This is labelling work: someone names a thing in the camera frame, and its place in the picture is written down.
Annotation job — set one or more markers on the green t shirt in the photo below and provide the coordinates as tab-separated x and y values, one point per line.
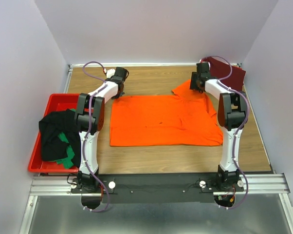
68	156

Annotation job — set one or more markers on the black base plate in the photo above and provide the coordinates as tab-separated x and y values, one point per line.
162	188

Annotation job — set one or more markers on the aluminium frame rail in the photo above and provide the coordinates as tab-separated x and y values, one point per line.
158	204

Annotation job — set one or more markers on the orange t shirt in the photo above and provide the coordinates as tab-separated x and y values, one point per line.
185	117

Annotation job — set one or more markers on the black t shirt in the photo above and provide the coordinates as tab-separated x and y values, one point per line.
50	126

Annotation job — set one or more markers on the red plastic bin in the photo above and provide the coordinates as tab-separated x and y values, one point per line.
56	102

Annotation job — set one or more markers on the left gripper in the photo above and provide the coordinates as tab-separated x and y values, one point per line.
119	91

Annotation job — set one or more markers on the folded maroon t shirt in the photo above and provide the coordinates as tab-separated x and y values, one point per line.
221	69

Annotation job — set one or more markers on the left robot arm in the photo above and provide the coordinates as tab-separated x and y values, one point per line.
89	118

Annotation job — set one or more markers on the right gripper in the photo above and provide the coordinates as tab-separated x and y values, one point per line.
196	85

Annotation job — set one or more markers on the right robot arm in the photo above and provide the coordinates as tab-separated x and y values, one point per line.
232	115

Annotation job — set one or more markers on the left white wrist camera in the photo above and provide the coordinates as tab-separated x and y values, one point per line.
109	73

